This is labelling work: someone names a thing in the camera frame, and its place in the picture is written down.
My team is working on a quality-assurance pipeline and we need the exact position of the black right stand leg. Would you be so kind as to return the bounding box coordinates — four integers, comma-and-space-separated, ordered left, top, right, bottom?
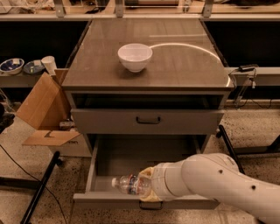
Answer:
216, 125, 244, 174

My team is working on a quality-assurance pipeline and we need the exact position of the blue patterned bowl left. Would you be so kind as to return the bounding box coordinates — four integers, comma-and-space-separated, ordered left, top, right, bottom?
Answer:
0, 58, 25, 75

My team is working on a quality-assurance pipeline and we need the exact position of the black left stand leg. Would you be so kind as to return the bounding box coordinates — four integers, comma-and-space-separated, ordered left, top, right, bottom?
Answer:
20, 151, 60, 224

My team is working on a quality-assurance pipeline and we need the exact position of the clear plastic water bottle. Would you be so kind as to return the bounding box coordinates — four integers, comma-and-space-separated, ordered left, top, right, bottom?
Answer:
111, 174, 151, 197

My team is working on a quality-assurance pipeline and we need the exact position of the black stand leg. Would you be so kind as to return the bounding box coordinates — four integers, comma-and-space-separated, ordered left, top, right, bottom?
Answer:
216, 125, 244, 174
20, 151, 60, 224

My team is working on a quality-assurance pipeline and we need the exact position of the grey drawer cabinet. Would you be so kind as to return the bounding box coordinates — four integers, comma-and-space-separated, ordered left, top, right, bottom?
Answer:
63, 18, 233, 137

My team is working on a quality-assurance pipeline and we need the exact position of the black power adapter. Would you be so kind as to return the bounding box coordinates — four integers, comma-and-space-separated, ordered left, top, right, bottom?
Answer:
238, 64, 258, 72

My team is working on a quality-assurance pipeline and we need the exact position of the brown cardboard box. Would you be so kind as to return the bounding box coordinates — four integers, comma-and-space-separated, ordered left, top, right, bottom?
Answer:
16, 73, 92, 158

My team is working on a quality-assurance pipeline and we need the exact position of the grey open middle drawer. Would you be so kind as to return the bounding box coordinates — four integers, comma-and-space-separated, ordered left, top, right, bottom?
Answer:
73, 135, 218, 210

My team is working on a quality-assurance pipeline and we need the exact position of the black floor cable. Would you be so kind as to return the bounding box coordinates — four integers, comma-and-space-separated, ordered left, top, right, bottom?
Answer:
0, 144, 68, 224

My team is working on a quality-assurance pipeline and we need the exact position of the grey upper drawer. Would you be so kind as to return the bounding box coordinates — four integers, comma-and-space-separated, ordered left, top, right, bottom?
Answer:
71, 108, 223, 135

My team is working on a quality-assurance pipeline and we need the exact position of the white ceramic bowl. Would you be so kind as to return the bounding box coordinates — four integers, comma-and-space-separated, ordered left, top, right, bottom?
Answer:
117, 43, 153, 73

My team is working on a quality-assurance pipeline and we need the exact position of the blue patterned bowl right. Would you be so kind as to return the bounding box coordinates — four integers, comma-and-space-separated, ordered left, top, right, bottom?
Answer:
23, 59, 45, 75

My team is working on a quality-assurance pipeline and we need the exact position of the grey side shelf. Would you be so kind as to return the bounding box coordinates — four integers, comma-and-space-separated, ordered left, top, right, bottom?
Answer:
0, 73, 41, 88

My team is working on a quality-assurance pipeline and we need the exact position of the blue patterned bowl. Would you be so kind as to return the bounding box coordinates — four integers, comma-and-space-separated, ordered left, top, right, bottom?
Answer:
23, 59, 45, 75
0, 58, 25, 75

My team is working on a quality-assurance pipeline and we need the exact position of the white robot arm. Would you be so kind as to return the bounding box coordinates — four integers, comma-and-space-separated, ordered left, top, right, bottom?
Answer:
140, 153, 280, 224

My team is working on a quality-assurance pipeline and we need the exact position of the white paper cup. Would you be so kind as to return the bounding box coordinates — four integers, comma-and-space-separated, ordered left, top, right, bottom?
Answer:
41, 56, 57, 74

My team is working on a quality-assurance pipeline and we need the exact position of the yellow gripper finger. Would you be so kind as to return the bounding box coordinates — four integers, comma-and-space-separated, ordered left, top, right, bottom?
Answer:
140, 194, 160, 202
138, 167, 154, 179

